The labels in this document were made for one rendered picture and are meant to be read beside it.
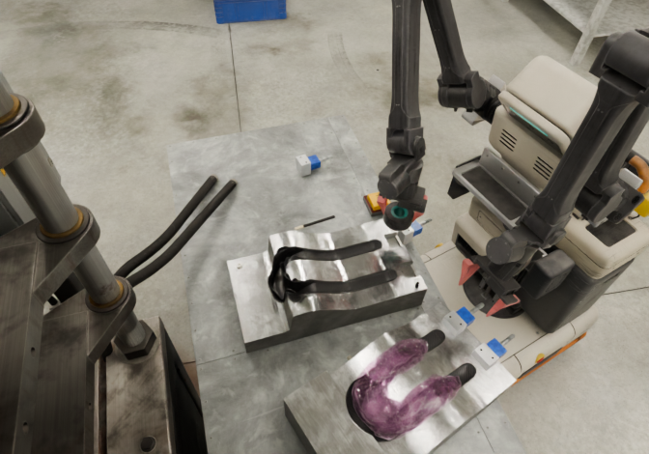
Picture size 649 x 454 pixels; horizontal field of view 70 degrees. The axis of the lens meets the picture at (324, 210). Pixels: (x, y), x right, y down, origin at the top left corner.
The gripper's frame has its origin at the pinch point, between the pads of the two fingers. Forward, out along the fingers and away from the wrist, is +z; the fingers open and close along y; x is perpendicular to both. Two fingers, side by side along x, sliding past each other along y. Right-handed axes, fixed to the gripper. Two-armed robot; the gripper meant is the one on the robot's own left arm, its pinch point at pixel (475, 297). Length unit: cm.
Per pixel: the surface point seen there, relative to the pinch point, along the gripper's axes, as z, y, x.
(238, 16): 53, -334, 105
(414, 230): 9.4, -32.2, 15.7
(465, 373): 16.4, 10.2, 0.1
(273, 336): 33, -21, -33
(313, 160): 15, -75, 5
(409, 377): 18.7, 5.4, -14.6
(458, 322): 10.9, -0.3, 3.9
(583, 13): -71, -177, 302
